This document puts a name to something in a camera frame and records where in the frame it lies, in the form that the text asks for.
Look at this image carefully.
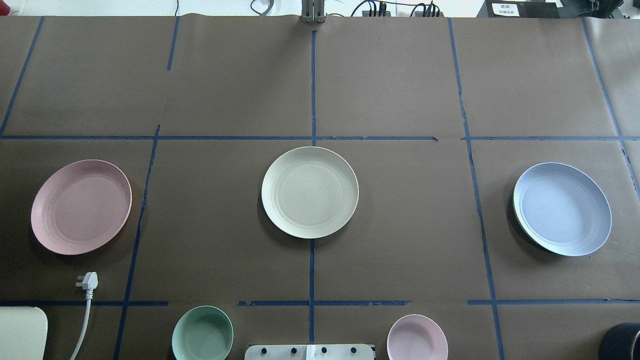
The pink plate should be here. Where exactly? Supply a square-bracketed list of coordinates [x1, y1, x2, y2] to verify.
[30, 159, 133, 256]

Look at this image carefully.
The cream plate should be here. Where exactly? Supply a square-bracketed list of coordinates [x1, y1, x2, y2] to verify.
[260, 146, 360, 239]

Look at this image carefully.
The pink bowl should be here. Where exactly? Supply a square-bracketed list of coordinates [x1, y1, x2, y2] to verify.
[386, 314, 449, 360]

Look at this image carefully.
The green bowl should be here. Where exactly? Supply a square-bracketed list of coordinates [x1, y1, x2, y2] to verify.
[171, 305, 234, 360]

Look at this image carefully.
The blue plate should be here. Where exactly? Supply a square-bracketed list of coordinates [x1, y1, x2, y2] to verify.
[512, 162, 613, 256]

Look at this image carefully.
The black box with label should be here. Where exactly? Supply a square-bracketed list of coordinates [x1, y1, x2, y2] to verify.
[476, 0, 560, 19]

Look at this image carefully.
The dark blue saucepan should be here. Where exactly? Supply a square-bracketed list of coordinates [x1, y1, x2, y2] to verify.
[598, 322, 640, 360]

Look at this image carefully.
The aluminium frame post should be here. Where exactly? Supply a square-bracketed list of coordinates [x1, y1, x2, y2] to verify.
[301, 0, 326, 24]

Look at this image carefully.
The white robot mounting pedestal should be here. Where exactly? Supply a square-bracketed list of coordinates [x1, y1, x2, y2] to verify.
[244, 343, 377, 360]

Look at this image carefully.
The white power plug cable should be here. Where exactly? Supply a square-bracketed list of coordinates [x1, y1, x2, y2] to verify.
[69, 271, 99, 360]

